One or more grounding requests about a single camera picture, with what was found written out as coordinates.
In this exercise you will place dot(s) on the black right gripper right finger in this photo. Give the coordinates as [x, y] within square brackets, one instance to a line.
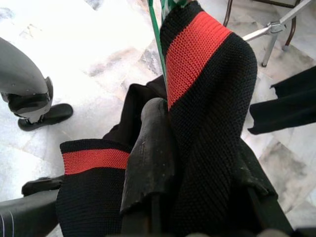
[256, 182]

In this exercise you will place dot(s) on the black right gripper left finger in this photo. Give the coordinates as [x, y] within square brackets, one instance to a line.
[150, 153]

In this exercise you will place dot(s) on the green plastic hanger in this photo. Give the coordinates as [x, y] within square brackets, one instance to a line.
[158, 37]

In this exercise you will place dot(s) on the black printed t-shirt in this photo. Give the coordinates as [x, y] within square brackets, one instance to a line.
[284, 108]

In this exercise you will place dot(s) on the black robot left foot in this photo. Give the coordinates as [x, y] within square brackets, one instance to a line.
[54, 113]

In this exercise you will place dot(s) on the black robot foot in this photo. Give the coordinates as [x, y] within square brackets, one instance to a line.
[54, 113]
[39, 185]

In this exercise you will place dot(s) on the black robot right foot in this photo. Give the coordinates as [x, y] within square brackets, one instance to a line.
[39, 185]

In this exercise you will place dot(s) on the silver robot right leg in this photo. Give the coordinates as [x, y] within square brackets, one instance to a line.
[24, 214]

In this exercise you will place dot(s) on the silver robot leg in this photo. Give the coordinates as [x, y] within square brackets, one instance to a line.
[24, 214]
[19, 74]

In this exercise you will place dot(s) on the silver robot left leg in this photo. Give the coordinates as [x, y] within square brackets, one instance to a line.
[19, 74]

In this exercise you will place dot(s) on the silver metal clothes rack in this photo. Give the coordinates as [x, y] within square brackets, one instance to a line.
[276, 27]

